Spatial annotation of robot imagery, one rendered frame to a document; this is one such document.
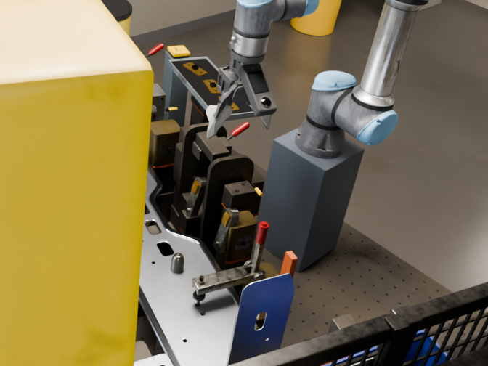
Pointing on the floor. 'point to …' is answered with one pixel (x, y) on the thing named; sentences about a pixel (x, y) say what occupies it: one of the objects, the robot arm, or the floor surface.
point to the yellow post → (70, 184)
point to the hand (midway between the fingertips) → (239, 136)
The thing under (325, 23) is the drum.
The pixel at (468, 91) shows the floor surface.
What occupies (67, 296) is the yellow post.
